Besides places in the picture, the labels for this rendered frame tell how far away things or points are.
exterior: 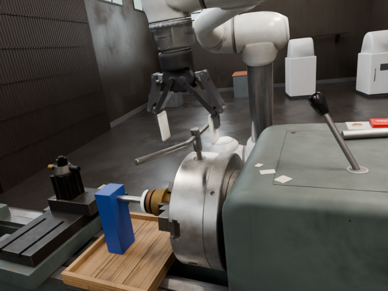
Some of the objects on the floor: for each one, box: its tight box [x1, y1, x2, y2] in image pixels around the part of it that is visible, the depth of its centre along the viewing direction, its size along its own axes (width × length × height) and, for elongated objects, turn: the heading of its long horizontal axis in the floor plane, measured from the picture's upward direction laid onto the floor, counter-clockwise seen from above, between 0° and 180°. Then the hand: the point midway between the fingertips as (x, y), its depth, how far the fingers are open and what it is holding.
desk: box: [232, 71, 249, 98], centre depth 908 cm, size 64×122×65 cm, turn 7°
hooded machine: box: [285, 38, 316, 99], centre depth 761 cm, size 77×67×148 cm
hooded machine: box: [356, 30, 388, 97], centre depth 678 cm, size 81×67×144 cm
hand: (189, 135), depth 70 cm, fingers open, 13 cm apart
